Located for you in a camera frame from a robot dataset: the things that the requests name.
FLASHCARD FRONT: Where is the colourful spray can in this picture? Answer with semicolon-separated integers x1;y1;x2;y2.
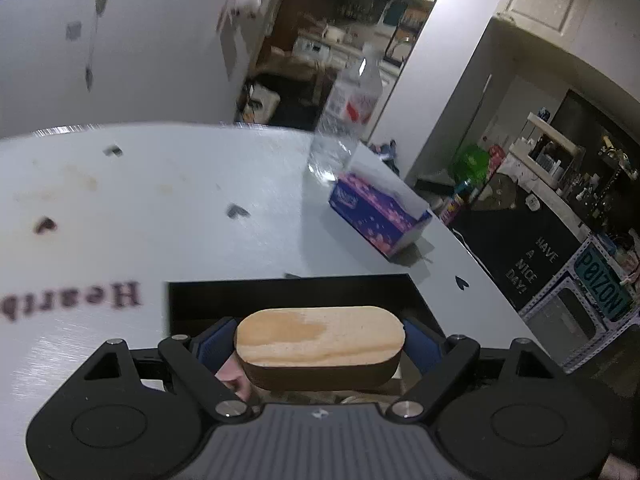
440;180;473;226

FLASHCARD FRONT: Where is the black letter board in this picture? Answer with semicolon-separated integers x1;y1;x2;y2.
452;170;591;311

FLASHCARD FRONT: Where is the purple tissue box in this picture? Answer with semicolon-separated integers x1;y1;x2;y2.
328;162;433;261

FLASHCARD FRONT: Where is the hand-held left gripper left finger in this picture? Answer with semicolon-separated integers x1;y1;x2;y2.
80;316;251;420

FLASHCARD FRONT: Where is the green bag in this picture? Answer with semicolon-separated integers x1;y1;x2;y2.
452;144;490;181

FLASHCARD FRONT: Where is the oval wooden-lid box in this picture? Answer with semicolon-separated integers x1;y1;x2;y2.
234;305;405;393

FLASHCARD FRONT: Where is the white square box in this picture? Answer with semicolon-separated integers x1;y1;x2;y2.
245;87;281;123

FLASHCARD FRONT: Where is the clear plastic water bottle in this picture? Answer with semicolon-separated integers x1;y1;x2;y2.
307;45;383;183

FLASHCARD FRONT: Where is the blue cloth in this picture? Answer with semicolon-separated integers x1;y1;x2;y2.
372;141;401;173

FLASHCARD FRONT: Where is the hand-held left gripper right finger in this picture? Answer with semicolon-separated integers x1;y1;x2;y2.
391;316;568;420

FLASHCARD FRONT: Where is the green licence plate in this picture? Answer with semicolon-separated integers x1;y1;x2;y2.
572;245;633;321

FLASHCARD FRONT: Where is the black storage box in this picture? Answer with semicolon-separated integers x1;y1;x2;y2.
166;273;447;406

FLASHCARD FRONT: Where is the white wall shelf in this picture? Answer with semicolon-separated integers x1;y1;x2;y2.
507;112;586;186

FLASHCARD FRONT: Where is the brown cardboard box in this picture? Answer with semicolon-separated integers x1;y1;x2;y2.
270;47;326;81

